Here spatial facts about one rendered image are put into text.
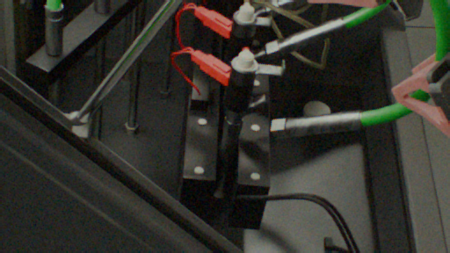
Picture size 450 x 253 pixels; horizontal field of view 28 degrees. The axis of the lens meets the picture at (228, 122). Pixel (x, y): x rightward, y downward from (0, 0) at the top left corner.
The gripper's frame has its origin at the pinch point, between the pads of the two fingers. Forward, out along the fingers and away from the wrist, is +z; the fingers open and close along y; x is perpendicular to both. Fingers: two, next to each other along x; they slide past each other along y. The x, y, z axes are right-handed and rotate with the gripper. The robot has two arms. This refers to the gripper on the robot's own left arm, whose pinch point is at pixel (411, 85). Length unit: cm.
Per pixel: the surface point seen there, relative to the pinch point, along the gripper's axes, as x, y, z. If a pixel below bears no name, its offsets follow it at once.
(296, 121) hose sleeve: 0.0, 5.7, 10.8
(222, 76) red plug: -3.9, 3.1, 23.9
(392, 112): 1.5, 2.0, 1.7
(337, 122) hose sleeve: 1.0, 4.4, 6.7
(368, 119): 1.6, 3.1, 4.0
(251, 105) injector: 0.5, 2.3, 23.2
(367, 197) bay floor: 26.2, -12.0, 34.8
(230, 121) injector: 1.3, 4.2, 25.8
